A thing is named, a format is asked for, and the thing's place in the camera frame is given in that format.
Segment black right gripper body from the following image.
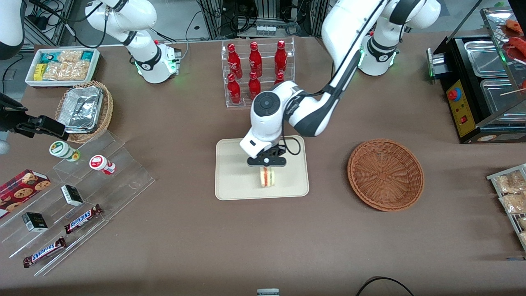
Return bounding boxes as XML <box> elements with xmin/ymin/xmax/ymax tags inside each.
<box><xmin>0</xmin><ymin>93</ymin><xmax>42</xmax><ymax>139</ymax></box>

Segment triangle sandwich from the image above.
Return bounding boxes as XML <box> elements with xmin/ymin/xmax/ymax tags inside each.
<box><xmin>258</xmin><ymin>166</ymin><xmax>276</xmax><ymax>188</ymax></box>

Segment cream rectangular tray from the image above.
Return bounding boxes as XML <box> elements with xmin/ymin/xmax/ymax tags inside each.
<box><xmin>215</xmin><ymin>135</ymin><xmax>309</xmax><ymax>201</ymax></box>

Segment light wicker basket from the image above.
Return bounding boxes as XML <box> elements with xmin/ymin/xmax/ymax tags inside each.
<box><xmin>55</xmin><ymin>81</ymin><xmax>114</xmax><ymax>143</ymax></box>

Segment brown round wicker basket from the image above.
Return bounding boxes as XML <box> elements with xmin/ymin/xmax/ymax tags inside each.
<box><xmin>347</xmin><ymin>139</ymin><xmax>424</xmax><ymax>212</ymax></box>

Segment green lid yogurt bottle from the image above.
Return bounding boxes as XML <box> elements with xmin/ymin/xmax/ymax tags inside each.
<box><xmin>49</xmin><ymin>141</ymin><xmax>81</xmax><ymax>162</ymax></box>

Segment stacked foil containers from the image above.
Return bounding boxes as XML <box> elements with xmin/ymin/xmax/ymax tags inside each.
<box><xmin>58</xmin><ymin>86</ymin><xmax>104</xmax><ymax>134</ymax></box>

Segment red lid yogurt bottle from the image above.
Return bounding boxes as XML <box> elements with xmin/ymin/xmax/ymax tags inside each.
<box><xmin>89</xmin><ymin>155</ymin><xmax>116</xmax><ymax>175</ymax></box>

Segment large clear cracker bag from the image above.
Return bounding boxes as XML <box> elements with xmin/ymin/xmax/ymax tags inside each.
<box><xmin>42</xmin><ymin>61</ymin><xmax>90</xmax><ymax>81</ymax></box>

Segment clear acrylic bottle rack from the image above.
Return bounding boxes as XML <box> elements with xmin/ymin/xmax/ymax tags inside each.
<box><xmin>221</xmin><ymin>37</ymin><xmax>295</xmax><ymax>108</ymax></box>

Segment red cookie box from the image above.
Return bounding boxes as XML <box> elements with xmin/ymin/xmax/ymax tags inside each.
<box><xmin>0</xmin><ymin>169</ymin><xmax>51</xmax><ymax>218</ymax></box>

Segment small black box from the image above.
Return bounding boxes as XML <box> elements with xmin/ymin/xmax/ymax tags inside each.
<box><xmin>22</xmin><ymin>212</ymin><xmax>48</xmax><ymax>233</ymax></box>
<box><xmin>61</xmin><ymin>185</ymin><xmax>84</xmax><ymax>207</ymax></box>

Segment small clear cracker bag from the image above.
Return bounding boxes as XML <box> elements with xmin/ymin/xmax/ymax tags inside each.
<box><xmin>58</xmin><ymin>50</ymin><xmax>83</xmax><ymax>63</ymax></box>

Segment white snack bin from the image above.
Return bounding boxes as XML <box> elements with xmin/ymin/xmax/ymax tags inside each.
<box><xmin>25</xmin><ymin>48</ymin><xmax>101</xmax><ymax>89</ymax></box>

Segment clear acrylic stepped shelf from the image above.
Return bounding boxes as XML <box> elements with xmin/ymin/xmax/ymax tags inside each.
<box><xmin>0</xmin><ymin>129</ymin><xmax>156</xmax><ymax>277</ymax></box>

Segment snickers bar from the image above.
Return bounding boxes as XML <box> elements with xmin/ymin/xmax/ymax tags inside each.
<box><xmin>64</xmin><ymin>204</ymin><xmax>103</xmax><ymax>235</ymax></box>
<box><xmin>23</xmin><ymin>237</ymin><xmax>67</xmax><ymax>268</ymax></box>

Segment black food warmer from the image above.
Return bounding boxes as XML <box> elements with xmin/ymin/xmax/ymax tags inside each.
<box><xmin>427</xmin><ymin>6</ymin><xmax>526</xmax><ymax>144</ymax></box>

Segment steel warmer pan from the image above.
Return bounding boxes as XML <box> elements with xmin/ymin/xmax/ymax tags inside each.
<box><xmin>464</xmin><ymin>40</ymin><xmax>510</xmax><ymax>79</ymax></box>
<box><xmin>480</xmin><ymin>78</ymin><xmax>526</xmax><ymax>114</ymax></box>

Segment aluminium frame rack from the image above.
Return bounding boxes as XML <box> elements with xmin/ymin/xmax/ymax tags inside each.
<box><xmin>197</xmin><ymin>0</ymin><xmax>329</xmax><ymax>40</ymax></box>

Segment black floor cable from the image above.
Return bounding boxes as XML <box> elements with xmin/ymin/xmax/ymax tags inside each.
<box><xmin>355</xmin><ymin>277</ymin><xmax>415</xmax><ymax>296</ymax></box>

